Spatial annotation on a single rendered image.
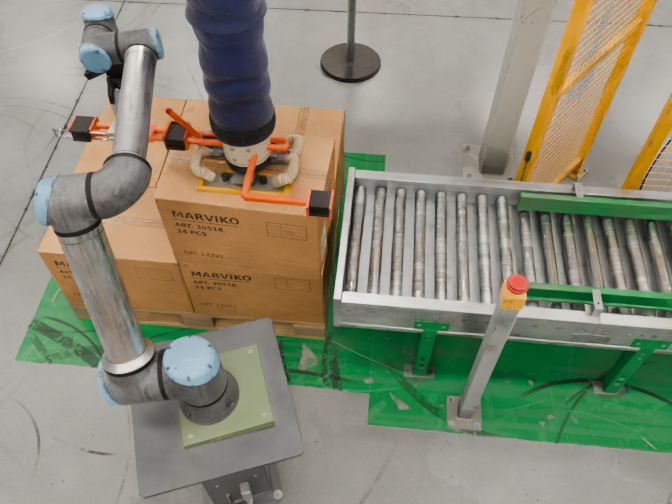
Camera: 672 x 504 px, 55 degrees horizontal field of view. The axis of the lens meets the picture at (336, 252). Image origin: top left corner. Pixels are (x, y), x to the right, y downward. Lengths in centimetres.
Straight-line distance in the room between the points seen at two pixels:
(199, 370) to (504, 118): 221
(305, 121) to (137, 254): 105
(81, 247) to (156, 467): 76
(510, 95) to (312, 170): 133
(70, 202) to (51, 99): 293
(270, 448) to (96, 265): 78
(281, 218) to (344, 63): 223
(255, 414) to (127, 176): 87
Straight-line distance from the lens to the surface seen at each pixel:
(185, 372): 187
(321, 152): 246
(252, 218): 233
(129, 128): 172
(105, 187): 159
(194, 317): 306
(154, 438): 213
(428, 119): 405
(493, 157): 367
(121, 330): 183
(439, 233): 274
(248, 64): 201
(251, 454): 206
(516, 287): 204
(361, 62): 439
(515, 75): 331
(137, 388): 194
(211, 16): 191
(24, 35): 514
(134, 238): 283
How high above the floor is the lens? 269
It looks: 54 degrees down
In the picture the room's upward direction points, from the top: straight up
